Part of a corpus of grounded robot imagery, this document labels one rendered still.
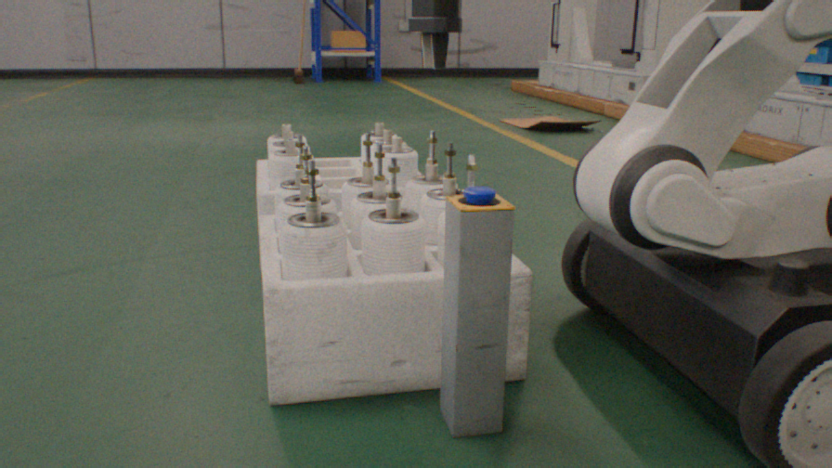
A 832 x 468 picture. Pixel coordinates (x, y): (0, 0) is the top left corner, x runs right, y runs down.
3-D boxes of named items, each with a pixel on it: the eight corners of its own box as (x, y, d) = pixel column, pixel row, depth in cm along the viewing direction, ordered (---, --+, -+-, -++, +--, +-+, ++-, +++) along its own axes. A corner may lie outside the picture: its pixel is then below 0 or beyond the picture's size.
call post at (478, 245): (487, 406, 100) (497, 196, 91) (503, 432, 94) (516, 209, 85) (439, 410, 99) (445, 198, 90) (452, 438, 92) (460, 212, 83)
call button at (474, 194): (488, 200, 90) (489, 185, 89) (500, 208, 86) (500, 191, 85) (459, 201, 89) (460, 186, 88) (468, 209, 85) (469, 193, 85)
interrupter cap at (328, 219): (336, 214, 105) (336, 210, 105) (343, 228, 98) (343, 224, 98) (285, 217, 104) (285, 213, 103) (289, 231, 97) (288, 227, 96)
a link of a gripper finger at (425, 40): (437, 67, 124) (437, 32, 123) (422, 68, 123) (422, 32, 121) (433, 67, 126) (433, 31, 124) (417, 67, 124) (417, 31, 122)
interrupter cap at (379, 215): (395, 209, 109) (395, 205, 109) (429, 219, 104) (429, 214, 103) (357, 218, 104) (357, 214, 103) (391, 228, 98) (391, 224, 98)
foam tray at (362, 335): (456, 290, 144) (459, 205, 139) (526, 380, 108) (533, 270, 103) (264, 304, 136) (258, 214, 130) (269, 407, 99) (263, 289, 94)
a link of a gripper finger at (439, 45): (430, 69, 120) (431, 32, 119) (446, 68, 122) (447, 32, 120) (435, 69, 119) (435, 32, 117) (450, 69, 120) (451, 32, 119)
